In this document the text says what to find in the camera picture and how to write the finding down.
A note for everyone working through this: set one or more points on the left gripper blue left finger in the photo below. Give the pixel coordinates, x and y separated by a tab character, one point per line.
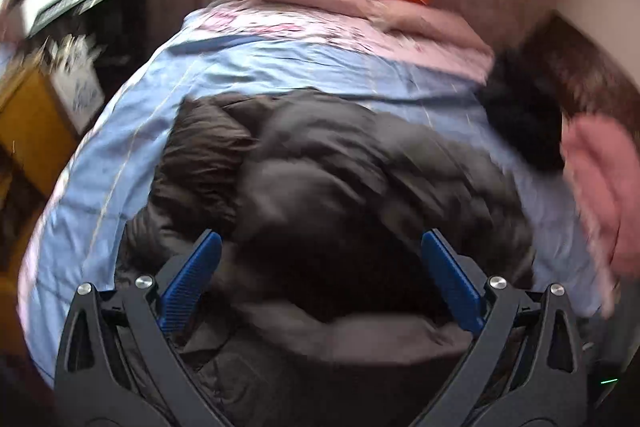
182	280

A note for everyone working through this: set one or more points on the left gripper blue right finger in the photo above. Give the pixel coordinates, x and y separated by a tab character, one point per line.
464	300

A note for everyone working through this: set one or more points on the brown down jacket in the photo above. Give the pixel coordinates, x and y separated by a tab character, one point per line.
321	312

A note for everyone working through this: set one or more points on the blue plaid bed sheet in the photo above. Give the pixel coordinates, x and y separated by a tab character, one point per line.
259	48

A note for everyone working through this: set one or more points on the black down jacket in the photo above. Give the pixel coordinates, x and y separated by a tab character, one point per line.
520	105

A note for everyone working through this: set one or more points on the pink folded quilt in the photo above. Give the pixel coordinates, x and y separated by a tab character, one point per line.
602	165

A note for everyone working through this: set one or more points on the yellow wooden cabinet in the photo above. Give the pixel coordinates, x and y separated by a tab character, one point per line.
35	132

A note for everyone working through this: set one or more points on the dark wooden headboard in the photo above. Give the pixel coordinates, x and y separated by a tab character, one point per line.
585	78

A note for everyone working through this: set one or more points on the white floral small cabinet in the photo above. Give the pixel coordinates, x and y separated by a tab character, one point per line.
74	79

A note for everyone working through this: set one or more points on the black computer desk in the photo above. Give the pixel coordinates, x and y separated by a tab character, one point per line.
118	29

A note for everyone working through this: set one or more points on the pink right pillow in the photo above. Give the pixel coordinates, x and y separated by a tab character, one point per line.
435	24

